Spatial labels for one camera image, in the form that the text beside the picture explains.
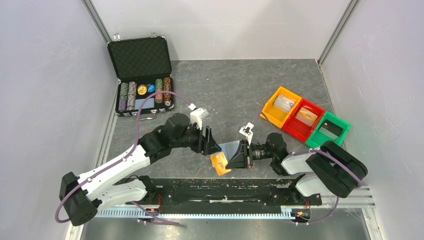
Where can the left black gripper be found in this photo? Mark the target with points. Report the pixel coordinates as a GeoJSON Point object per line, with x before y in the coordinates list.
{"type": "Point", "coordinates": [210, 146]}

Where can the aluminium frame post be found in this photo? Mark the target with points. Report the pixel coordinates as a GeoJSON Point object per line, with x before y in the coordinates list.
{"type": "Point", "coordinates": [93, 13]}
{"type": "Point", "coordinates": [345, 17]}

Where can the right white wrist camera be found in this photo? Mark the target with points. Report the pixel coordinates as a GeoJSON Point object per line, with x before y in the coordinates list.
{"type": "Point", "coordinates": [247, 131]}

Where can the white slotted cable duct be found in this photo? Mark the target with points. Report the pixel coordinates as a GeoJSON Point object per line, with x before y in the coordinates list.
{"type": "Point", "coordinates": [135, 212]}

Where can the left aluminium frame post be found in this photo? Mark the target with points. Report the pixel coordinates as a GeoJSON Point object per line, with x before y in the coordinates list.
{"type": "Point", "coordinates": [93, 13]}

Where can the orange gold credit card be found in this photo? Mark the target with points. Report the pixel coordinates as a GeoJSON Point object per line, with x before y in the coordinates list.
{"type": "Point", "coordinates": [219, 162]}

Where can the blue dealer button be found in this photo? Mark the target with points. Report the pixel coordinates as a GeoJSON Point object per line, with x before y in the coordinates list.
{"type": "Point", "coordinates": [151, 88]}

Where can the yellow dealer button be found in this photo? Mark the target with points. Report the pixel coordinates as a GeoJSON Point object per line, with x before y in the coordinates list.
{"type": "Point", "coordinates": [142, 89]}

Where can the card deck in yellow bin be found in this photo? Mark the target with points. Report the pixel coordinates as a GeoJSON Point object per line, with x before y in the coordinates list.
{"type": "Point", "coordinates": [283, 103]}

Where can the red plastic bin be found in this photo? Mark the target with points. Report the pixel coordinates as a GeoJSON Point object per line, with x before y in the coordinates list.
{"type": "Point", "coordinates": [296, 128]}

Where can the green purple chip stack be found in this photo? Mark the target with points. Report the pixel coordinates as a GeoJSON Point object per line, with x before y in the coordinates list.
{"type": "Point", "coordinates": [123, 97]}

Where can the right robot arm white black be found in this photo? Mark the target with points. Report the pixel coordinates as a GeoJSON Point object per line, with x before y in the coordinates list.
{"type": "Point", "coordinates": [326, 168]}

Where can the grey purple chip stack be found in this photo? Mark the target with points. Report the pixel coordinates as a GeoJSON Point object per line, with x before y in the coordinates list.
{"type": "Point", "coordinates": [131, 95]}

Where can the right aluminium frame post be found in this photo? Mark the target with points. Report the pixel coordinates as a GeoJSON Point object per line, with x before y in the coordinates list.
{"type": "Point", "coordinates": [345, 17]}

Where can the blue playing card deck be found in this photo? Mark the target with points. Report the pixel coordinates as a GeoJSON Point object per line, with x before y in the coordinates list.
{"type": "Point", "coordinates": [149, 104]}

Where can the yellow plastic bin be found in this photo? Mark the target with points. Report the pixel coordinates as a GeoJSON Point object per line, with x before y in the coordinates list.
{"type": "Point", "coordinates": [275, 116]}

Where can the card deck in red bin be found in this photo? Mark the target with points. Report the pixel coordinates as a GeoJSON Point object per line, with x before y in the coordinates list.
{"type": "Point", "coordinates": [306, 116]}

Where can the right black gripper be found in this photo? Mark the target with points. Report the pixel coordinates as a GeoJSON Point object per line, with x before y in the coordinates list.
{"type": "Point", "coordinates": [239, 160]}

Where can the green orange chip stack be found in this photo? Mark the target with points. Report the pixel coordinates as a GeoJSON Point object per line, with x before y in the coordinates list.
{"type": "Point", "coordinates": [159, 98]}

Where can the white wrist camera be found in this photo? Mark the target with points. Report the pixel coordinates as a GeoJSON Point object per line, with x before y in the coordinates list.
{"type": "Point", "coordinates": [247, 131]}
{"type": "Point", "coordinates": [197, 115]}

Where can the brown orange chip stack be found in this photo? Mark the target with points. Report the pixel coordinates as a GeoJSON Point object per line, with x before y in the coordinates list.
{"type": "Point", "coordinates": [167, 99]}

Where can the black poker chip case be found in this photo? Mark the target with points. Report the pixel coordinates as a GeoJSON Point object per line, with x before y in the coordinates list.
{"type": "Point", "coordinates": [142, 60]}

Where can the card deck in green bin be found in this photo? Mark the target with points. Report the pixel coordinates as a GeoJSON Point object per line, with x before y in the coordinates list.
{"type": "Point", "coordinates": [330, 129]}

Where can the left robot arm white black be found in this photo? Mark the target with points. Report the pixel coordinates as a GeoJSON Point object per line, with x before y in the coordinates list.
{"type": "Point", "coordinates": [83, 196]}

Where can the green plastic bin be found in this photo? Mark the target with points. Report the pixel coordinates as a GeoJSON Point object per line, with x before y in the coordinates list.
{"type": "Point", "coordinates": [316, 139]}

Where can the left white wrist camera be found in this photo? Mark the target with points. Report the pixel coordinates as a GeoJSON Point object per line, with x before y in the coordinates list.
{"type": "Point", "coordinates": [197, 115]}

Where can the beige leather card holder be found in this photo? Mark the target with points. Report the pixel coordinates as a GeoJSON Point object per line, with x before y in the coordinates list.
{"type": "Point", "coordinates": [229, 149]}

